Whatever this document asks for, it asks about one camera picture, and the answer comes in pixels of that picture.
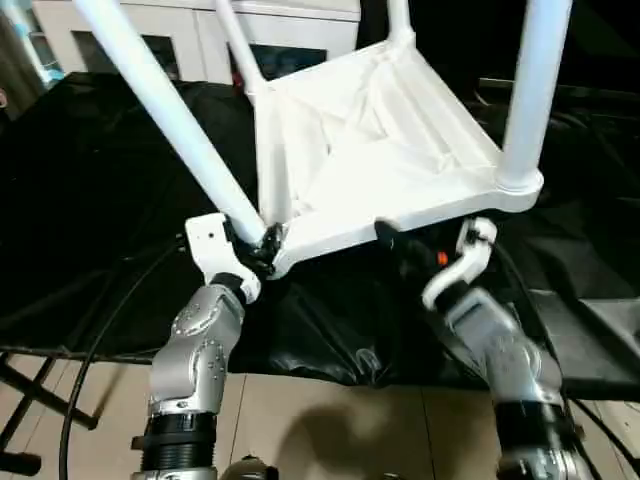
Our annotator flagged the black mat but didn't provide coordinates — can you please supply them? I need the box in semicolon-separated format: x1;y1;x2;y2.
0;69;640;401

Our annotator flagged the white glass-door cabinet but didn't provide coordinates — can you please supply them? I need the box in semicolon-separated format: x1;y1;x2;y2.
32;0;362;86

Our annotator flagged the white plastic table top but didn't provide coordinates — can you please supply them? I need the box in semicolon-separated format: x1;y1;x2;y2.
252;38;545;281

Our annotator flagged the black folding frame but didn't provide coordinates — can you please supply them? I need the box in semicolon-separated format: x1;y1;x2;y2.
0;349;99;474

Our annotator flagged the grey curtain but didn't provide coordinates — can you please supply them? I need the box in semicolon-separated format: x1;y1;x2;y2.
0;0;41;116

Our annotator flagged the long black bar device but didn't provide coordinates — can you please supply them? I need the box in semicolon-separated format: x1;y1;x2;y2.
477;77;640;101

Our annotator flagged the black left wrist camera cable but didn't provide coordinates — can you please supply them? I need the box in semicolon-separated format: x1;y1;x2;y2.
57;234;189;480

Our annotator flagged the white plastic table leg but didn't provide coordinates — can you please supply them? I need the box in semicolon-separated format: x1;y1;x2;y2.
213;0;266;96
497;0;575;194
388;0;417;49
72;0;269;249

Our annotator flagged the white blue patterned roll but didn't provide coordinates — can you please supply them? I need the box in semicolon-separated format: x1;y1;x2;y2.
9;0;66;86

